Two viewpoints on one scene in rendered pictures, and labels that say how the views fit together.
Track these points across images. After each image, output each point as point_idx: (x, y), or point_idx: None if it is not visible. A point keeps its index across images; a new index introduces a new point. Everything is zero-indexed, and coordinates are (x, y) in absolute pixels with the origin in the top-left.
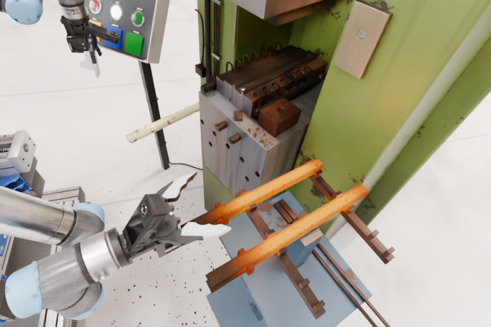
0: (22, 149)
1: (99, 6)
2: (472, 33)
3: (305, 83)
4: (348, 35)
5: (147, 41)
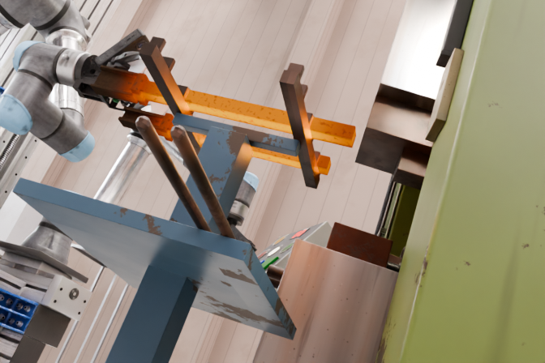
0: (70, 285)
1: (263, 254)
2: (517, 6)
3: None
4: (436, 98)
5: (279, 259)
